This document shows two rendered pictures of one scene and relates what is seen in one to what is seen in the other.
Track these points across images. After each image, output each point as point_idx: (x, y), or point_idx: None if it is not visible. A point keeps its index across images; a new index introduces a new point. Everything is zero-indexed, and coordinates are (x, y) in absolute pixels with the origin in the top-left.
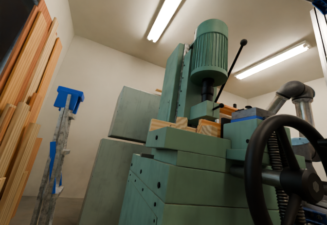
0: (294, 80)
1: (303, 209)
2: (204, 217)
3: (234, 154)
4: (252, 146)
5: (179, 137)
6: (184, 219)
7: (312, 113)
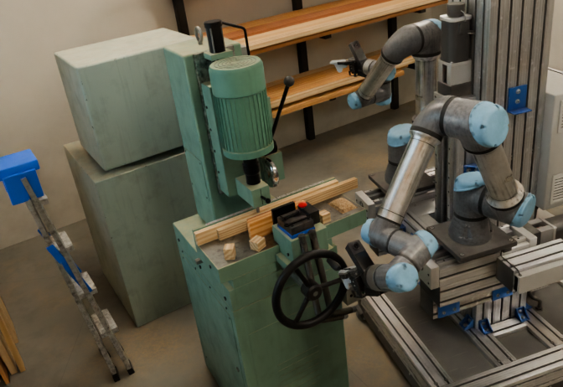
0: (408, 30)
1: None
2: (264, 305)
3: (280, 262)
4: (274, 294)
5: (230, 270)
6: (250, 312)
7: (435, 79)
